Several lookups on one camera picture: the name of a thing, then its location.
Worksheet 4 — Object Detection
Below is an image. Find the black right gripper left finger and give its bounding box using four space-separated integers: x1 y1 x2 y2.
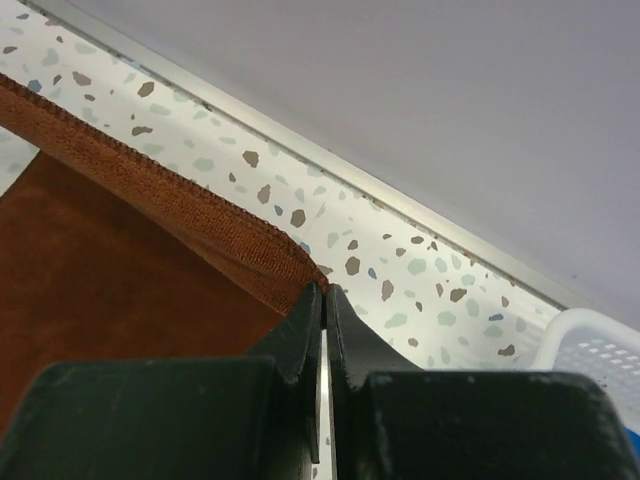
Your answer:
1 284 323 479

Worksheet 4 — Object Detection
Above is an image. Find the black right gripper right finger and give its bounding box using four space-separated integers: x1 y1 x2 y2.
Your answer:
324 285 639 479

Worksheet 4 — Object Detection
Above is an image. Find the brown towel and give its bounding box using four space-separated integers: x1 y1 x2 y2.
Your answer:
1 77 329 425

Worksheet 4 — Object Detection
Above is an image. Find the blue towel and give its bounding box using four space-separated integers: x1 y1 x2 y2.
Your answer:
624 422 640 457

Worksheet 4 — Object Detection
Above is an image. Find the white plastic mesh basket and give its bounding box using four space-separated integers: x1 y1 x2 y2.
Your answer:
531 308 639 434

